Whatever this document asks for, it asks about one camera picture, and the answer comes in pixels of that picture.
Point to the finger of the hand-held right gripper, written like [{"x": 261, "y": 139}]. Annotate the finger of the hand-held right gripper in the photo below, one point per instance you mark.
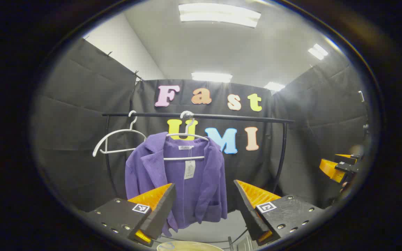
[
  {"x": 351, "y": 158},
  {"x": 330, "y": 169}
]

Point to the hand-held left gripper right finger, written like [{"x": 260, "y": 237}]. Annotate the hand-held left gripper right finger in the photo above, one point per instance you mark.
[{"x": 248, "y": 212}]

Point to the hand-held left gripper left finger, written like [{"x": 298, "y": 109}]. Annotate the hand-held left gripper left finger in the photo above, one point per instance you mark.
[{"x": 160, "y": 216}]

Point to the beige laundry hamper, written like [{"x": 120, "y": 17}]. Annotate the beige laundry hamper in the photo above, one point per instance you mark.
[{"x": 187, "y": 246}]

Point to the purple knit cardigan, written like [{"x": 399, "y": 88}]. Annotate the purple knit cardigan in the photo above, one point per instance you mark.
[{"x": 207, "y": 181}]

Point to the white plastic clothes hanger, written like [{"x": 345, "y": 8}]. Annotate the white plastic clothes hanger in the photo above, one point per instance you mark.
[
  {"x": 187, "y": 134},
  {"x": 117, "y": 151}
]

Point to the black metal clothes rack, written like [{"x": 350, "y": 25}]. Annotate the black metal clothes rack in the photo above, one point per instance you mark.
[{"x": 239, "y": 118}]

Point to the black backdrop cloth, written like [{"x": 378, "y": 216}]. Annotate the black backdrop cloth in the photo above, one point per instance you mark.
[{"x": 75, "y": 139}]

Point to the large ceiling light panel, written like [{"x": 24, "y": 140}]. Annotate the large ceiling light panel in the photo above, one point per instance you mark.
[{"x": 218, "y": 14}]

